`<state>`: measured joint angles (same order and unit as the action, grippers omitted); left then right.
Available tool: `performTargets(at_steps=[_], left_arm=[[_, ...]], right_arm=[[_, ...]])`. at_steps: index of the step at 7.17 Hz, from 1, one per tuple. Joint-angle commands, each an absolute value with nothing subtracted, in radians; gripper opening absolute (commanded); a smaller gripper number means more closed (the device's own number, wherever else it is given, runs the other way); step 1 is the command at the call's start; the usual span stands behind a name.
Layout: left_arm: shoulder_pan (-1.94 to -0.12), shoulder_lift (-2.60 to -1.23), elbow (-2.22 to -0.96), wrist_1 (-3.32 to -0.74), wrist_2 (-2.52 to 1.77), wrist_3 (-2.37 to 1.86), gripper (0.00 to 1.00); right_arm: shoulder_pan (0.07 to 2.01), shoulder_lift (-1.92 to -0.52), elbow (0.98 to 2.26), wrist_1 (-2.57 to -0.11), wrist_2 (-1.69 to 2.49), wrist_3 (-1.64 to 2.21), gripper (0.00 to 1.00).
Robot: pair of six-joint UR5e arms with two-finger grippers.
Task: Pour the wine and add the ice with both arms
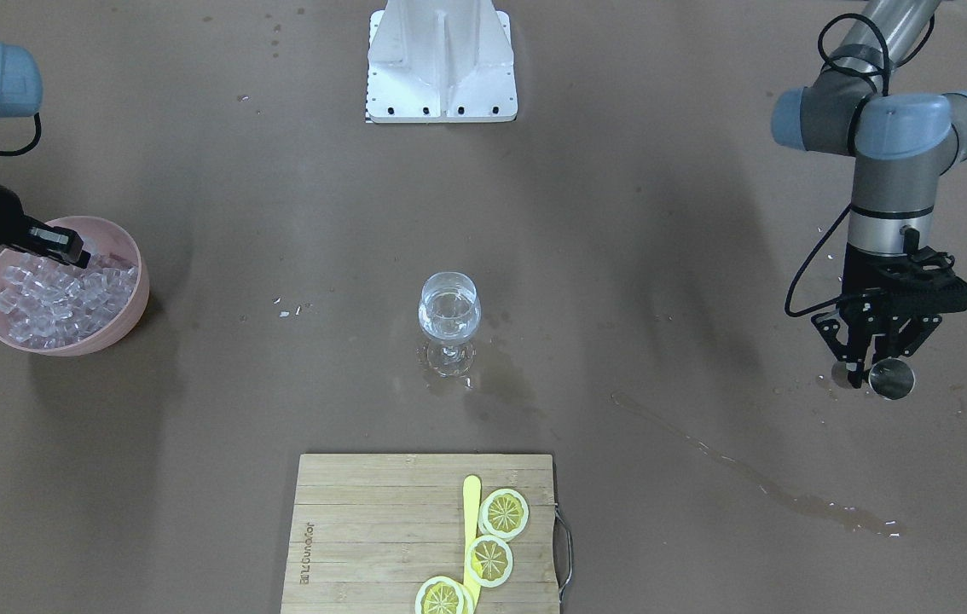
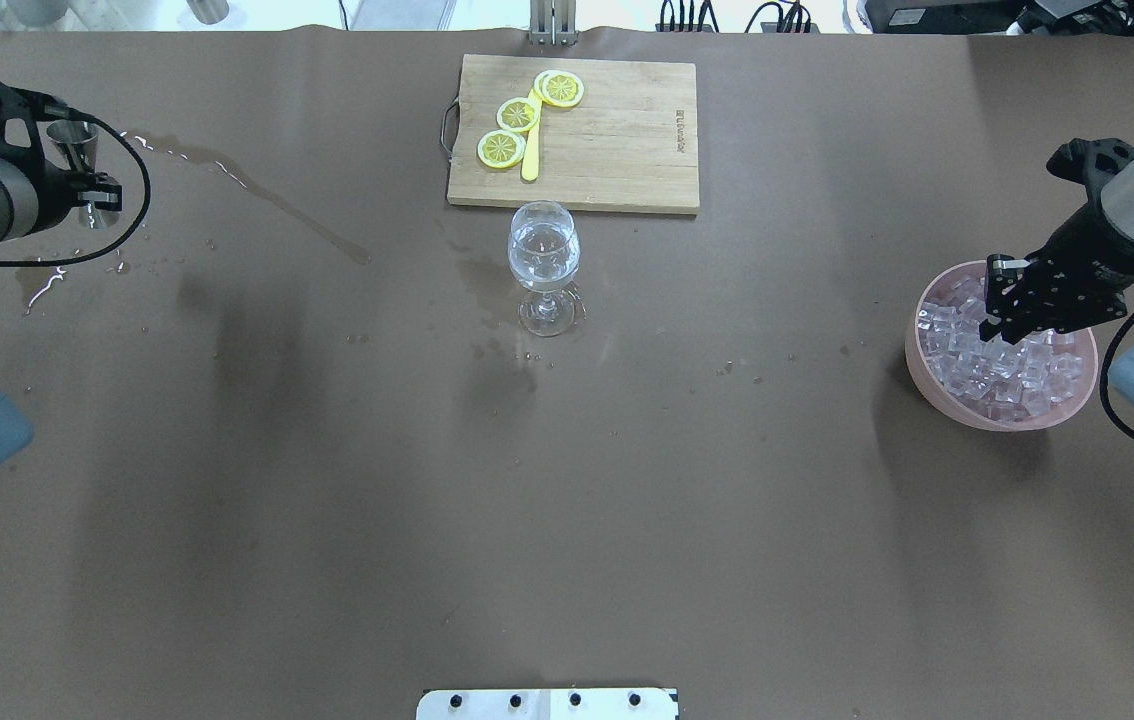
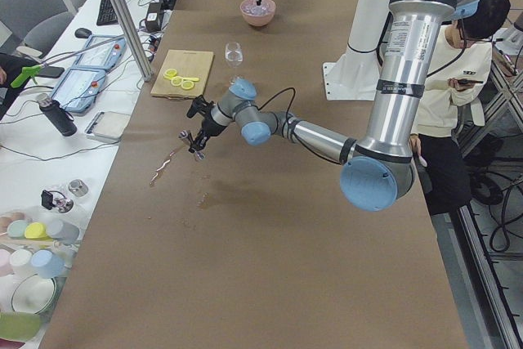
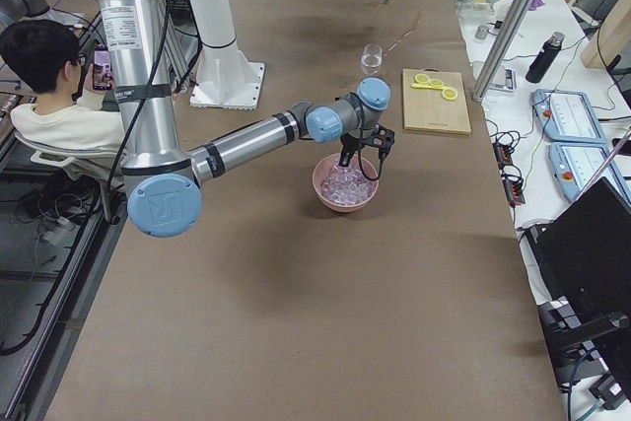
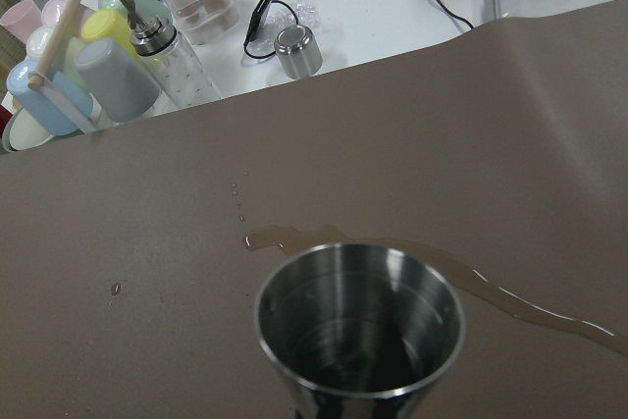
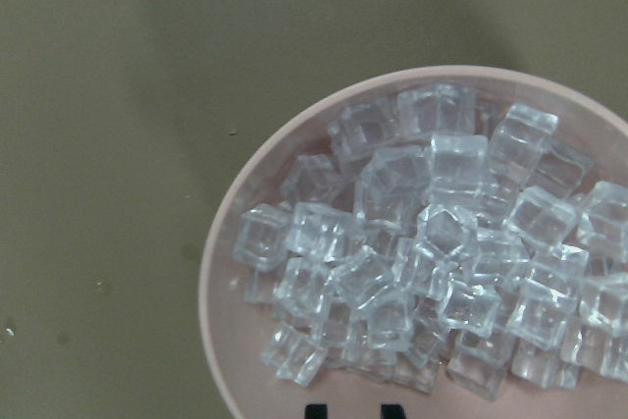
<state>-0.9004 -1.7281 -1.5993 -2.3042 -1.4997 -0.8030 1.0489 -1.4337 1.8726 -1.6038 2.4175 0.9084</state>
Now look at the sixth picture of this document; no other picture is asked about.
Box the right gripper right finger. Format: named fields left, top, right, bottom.
left=380, top=403, right=406, bottom=419

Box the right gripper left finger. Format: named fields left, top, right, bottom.
left=303, top=403, right=328, bottom=419

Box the pile of clear ice cubes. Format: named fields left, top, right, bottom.
left=233, top=82, right=627, bottom=399

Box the pink bowl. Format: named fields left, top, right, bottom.
left=198, top=66, right=627, bottom=418

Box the brown table mat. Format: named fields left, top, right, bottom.
left=1, top=0, right=627, bottom=418

